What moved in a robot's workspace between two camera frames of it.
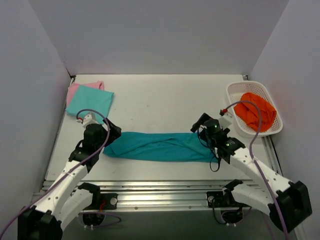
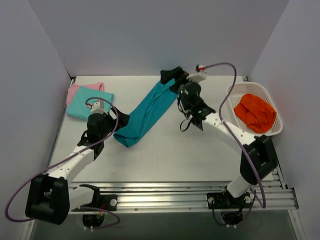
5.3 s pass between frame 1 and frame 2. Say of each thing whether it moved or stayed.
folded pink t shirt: stayed
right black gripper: moved
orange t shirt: stayed
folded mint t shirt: stayed
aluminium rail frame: stayed
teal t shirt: moved
